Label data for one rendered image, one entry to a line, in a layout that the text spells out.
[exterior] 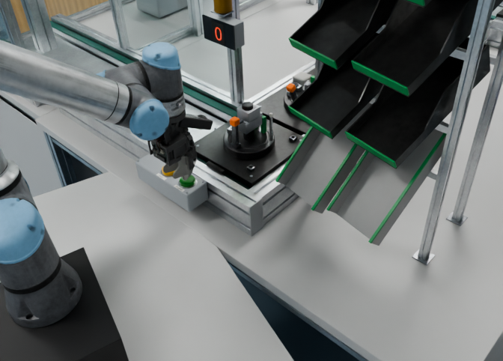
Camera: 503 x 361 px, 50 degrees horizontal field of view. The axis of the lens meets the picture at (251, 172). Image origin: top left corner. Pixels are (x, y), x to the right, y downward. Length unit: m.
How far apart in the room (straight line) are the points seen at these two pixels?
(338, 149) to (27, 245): 0.69
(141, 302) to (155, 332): 0.09
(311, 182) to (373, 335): 0.37
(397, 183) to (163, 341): 0.60
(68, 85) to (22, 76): 0.07
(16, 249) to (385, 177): 0.75
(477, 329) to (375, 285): 0.23
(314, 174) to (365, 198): 0.14
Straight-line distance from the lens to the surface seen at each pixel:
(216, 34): 1.54
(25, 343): 1.18
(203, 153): 1.46
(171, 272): 1.32
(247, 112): 1.40
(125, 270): 1.35
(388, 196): 1.20
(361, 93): 1.18
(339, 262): 1.32
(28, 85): 0.93
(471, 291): 1.33
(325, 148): 1.28
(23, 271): 1.10
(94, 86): 0.97
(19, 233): 1.06
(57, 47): 2.28
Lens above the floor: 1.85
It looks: 40 degrees down
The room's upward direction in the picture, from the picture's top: 3 degrees counter-clockwise
